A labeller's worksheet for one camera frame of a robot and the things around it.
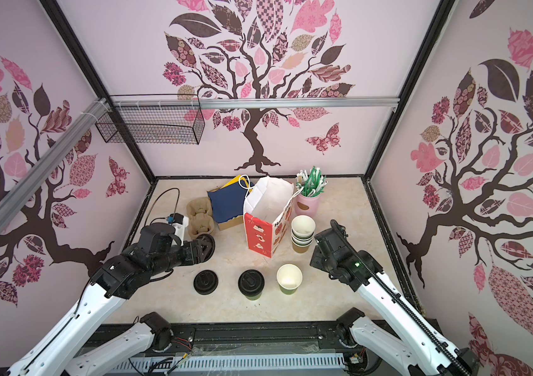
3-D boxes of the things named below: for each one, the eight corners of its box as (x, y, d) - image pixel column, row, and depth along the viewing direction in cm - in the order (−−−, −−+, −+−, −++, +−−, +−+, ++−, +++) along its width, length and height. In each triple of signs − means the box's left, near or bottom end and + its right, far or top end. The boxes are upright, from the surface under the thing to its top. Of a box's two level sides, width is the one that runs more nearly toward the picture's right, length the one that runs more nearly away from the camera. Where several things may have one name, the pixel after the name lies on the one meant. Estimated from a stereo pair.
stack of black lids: (192, 294, 84) (190, 292, 82) (197, 272, 90) (195, 269, 88) (216, 294, 84) (214, 292, 82) (219, 272, 90) (218, 269, 88)
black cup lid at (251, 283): (240, 304, 82) (236, 293, 73) (242, 282, 88) (239, 269, 78) (264, 304, 82) (262, 293, 73) (264, 282, 88) (263, 269, 78)
